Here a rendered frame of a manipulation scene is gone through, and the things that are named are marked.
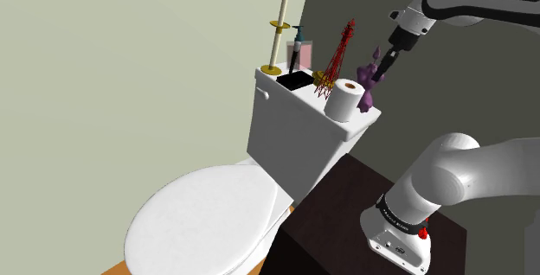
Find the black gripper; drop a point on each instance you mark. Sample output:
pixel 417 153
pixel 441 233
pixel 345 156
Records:
pixel 403 39

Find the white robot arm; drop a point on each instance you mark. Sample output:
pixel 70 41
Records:
pixel 447 177

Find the purple figure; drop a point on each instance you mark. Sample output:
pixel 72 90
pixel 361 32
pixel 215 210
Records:
pixel 366 93

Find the white toilet paper roll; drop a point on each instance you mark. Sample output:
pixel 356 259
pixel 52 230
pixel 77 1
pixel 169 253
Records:
pixel 342 101

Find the small gold round holder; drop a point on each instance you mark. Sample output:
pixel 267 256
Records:
pixel 317 76

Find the pink translucent box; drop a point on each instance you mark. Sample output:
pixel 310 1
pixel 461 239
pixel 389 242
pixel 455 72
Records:
pixel 306 55

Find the teal and black pump bottle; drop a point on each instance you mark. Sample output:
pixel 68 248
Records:
pixel 296 48

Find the black flat tablet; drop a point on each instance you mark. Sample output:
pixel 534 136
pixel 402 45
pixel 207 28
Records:
pixel 295 81

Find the cream candle on gold holder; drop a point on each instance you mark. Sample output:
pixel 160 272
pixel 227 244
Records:
pixel 280 17

